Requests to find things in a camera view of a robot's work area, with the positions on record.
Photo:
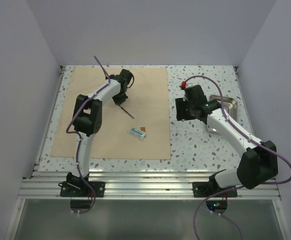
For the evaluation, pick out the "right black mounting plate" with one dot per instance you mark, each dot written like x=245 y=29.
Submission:
x=202 y=189

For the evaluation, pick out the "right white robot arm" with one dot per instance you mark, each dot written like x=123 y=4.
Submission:
x=258 y=162

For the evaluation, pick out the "green white packet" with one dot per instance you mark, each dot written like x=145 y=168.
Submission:
x=137 y=133

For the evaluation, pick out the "black mounting plate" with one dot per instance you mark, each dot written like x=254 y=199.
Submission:
x=68 y=190
x=202 y=189

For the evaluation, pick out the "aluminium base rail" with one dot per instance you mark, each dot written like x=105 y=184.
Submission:
x=119 y=185

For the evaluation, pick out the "steel scalpel handle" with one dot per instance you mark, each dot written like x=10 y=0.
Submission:
x=125 y=111

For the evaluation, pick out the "beige cloth mat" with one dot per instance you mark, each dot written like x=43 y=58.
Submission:
x=148 y=102

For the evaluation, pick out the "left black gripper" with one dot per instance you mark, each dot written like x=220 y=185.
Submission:
x=119 y=101

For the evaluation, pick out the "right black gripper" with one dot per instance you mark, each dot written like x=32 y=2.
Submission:
x=181 y=114

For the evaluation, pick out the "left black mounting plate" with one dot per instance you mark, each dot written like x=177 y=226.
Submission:
x=68 y=190

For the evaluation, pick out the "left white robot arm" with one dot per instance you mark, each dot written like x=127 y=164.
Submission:
x=87 y=120

